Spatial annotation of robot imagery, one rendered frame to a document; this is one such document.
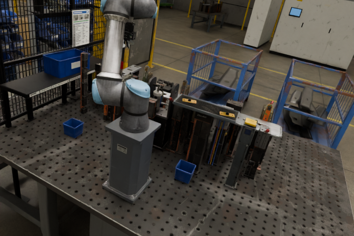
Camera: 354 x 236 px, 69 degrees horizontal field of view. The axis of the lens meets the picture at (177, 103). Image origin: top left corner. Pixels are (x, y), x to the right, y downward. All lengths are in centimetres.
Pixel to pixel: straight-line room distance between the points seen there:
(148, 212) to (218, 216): 38
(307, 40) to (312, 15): 75
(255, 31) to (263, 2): 93
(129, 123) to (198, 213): 62
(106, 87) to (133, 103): 14
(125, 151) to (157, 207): 36
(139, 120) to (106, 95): 20
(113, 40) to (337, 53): 876
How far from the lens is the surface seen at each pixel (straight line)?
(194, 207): 153
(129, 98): 121
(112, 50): 123
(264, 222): 164
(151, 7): 129
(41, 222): 204
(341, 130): 369
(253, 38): 957
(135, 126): 127
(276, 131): 186
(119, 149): 134
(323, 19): 944
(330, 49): 955
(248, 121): 149
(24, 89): 187
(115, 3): 126
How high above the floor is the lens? 180
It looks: 26 degrees down
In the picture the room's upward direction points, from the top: 10 degrees clockwise
